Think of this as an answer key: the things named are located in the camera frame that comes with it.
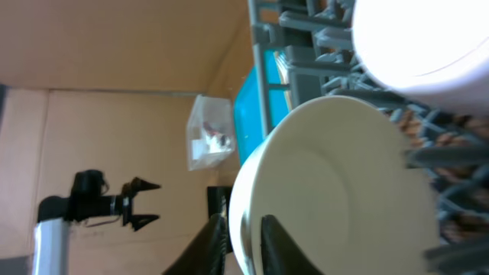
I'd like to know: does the white bowl with nuts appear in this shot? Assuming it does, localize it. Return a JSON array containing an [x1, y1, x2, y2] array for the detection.
[[228, 95, 439, 275]]

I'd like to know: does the grey dishwasher rack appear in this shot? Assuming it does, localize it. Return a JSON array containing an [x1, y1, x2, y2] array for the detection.
[[248, 0, 488, 274]]

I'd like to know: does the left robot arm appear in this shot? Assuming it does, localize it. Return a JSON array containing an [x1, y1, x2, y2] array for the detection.
[[31, 170, 161, 275]]

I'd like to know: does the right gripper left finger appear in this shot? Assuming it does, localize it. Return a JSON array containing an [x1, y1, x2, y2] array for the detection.
[[162, 214, 228, 275]]

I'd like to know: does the teal serving tray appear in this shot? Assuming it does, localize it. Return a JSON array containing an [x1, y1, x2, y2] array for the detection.
[[234, 51, 292, 165]]

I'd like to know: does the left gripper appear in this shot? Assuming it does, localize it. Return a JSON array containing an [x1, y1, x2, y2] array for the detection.
[[110, 177, 161, 231]]

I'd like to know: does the white napkin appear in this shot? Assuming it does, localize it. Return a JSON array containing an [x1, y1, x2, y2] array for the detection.
[[191, 133, 234, 160]]

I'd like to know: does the black plastic tray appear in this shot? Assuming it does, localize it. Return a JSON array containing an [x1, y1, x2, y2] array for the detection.
[[204, 186, 232, 256]]

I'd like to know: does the clear plastic bin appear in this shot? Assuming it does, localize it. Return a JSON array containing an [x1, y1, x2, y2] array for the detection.
[[186, 95, 236, 171]]

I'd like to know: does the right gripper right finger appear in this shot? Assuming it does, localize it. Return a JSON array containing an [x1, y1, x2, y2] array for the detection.
[[261, 215, 322, 275]]

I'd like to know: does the pink bowl with crumbs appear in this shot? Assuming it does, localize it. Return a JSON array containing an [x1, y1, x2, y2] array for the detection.
[[352, 0, 488, 116]]

